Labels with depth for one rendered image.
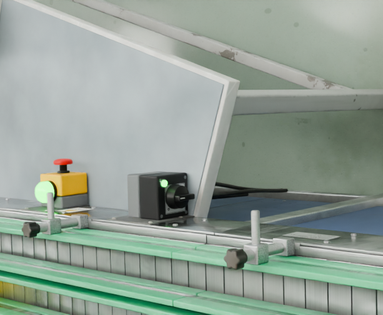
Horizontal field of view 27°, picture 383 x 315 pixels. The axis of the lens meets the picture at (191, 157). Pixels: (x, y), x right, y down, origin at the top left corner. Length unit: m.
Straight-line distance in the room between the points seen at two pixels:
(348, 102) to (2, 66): 0.80
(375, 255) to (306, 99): 0.64
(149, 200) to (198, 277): 0.19
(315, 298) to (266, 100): 0.52
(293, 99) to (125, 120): 0.35
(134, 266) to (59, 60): 0.53
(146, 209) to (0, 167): 0.59
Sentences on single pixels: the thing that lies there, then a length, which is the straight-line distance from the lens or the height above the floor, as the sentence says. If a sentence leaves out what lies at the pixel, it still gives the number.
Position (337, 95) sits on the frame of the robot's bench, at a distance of 1.76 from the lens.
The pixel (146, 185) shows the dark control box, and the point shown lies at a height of 0.84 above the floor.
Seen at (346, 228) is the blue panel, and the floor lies 0.62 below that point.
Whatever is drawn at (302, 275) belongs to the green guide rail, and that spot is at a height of 0.97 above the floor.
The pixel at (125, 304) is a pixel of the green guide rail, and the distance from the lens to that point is 1.29.
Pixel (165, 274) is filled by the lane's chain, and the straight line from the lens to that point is 1.33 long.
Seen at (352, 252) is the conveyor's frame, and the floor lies 0.88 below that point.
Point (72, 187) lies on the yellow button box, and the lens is 1.62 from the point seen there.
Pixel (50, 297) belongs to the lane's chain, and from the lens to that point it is 1.58.
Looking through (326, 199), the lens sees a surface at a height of 0.25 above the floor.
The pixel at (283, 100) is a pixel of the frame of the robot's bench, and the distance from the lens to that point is 1.59.
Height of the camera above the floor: 1.81
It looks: 47 degrees down
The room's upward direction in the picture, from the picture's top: 96 degrees counter-clockwise
